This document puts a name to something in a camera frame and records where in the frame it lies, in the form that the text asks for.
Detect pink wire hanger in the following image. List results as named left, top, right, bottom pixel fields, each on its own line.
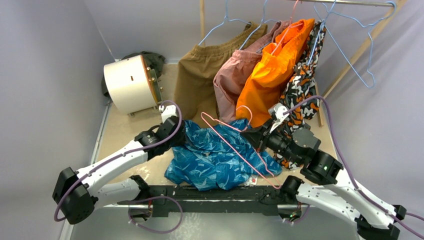
left=271, top=0, right=301, bottom=55
left=200, top=111, right=282, bottom=190

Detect blue patterned shorts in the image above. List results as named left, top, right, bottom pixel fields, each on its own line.
left=164, top=119, right=282, bottom=191

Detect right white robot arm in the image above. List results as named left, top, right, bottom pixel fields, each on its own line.
left=241, top=119, right=407, bottom=240

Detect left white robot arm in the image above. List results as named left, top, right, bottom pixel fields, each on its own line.
left=52, top=115, right=185, bottom=225

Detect orange shorts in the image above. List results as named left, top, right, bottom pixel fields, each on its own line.
left=235, top=18, right=316, bottom=128

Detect brown shorts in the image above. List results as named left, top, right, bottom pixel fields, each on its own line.
left=173, top=22, right=268, bottom=128

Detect camouflage patterned shorts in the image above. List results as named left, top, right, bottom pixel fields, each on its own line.
left=273, top=21, right=327, bottom=170

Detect pink shorts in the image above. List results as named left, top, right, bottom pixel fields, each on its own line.
left=213, top=21, right=289, bottom=123

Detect white printed card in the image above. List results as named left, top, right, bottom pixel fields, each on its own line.
left=243, top=175, right=258, bottom=186

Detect white cylindrical drum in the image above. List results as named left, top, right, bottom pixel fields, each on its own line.
left=103, top=54, right=163, bottom=115

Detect dark green cloth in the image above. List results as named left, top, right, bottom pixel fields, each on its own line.
left=100, top=51, right=166, bottom=101

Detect wooden rack pole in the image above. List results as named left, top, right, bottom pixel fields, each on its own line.
left=198, top=0, right=206, bottom=46

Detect metal hanging rod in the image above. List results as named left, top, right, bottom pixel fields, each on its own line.
left=300, top=0, right=396, bottom=8

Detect wooden diagonal rack bar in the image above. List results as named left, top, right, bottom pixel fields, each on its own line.
left=322, top=0, right=408, bottom=98

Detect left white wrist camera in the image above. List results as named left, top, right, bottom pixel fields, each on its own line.
left=158, top=104, right=181, bottom=124

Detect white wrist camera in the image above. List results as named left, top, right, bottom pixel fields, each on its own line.
left=158, top=104, right=181, bottom=124
left=268, top=102, right=289, bottom=134

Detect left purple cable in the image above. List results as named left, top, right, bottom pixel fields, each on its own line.
left=53, top=100, right=183, bottom=223

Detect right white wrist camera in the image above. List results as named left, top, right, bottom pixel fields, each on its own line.
left=268, top=102, right=289, bottom=134

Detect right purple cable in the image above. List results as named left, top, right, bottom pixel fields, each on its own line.
left=283, top=95, right=424, bottom=240

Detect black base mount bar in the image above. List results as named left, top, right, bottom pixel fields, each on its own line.
left=137, top=185, right=299, bottom=216

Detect aluminium frame rail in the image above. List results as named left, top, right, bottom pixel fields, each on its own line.
left=59, top=102, right=312, bottom=240

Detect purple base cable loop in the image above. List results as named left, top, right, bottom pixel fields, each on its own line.
left=127, top=196, right=184, bottom=235

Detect blue wire hanger left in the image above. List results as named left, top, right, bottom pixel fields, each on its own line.
left=197, top=0, right=251, bottom=47

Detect empty blue wire hanger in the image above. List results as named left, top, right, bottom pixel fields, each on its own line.
left=313, top=0, right=403, bottom=96

